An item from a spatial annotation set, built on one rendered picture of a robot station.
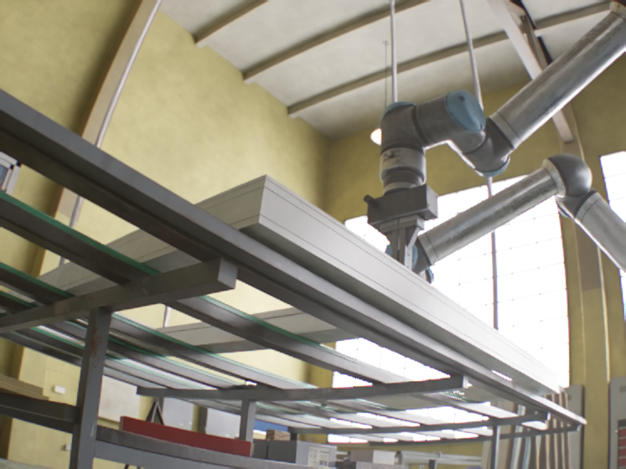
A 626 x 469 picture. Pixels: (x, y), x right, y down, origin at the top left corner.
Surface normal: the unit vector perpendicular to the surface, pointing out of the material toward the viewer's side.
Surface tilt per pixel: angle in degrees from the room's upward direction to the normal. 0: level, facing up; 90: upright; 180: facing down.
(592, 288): 90
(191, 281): 90
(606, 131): 90
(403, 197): 90
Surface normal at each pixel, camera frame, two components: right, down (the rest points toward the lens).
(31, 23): 0.80, -0.19
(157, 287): -0.59, -0.38
